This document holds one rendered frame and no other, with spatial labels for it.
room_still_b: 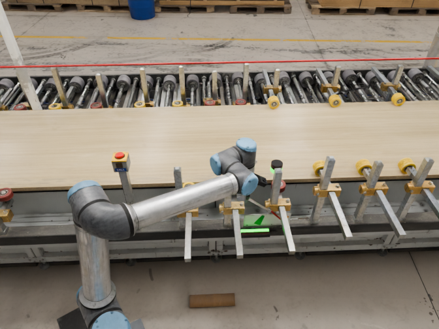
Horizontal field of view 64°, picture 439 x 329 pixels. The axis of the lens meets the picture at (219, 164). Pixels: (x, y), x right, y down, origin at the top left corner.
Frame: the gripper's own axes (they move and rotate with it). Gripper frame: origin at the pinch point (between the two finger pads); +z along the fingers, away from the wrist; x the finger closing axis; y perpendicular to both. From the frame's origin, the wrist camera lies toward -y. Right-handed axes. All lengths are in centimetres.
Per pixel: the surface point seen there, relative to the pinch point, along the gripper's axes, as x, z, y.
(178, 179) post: -6.1, -10.0, 33.7
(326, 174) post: -6.0, -10.5, -40.3
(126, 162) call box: -4, -23, 57
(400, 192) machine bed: -28, 27, -101
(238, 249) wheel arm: 19.9, 12.8, 5.3
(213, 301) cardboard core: 5, 90, 17
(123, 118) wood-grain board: -89, 8, 77
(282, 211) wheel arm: -1.5, 11.3, -19.8
